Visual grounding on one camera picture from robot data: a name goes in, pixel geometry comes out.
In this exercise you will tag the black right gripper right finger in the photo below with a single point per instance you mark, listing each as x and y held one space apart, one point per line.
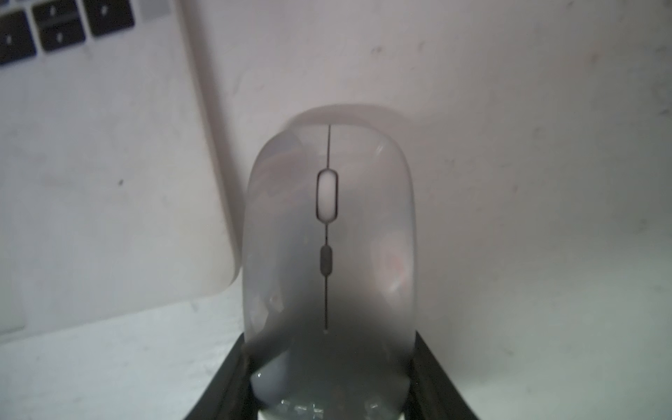
432 394

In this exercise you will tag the silver laptop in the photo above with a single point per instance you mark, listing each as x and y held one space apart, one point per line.
112 200

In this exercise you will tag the white wireless mouse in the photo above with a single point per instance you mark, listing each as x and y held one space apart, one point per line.
329 270

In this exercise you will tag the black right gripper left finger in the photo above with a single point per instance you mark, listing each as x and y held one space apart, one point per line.
229 395

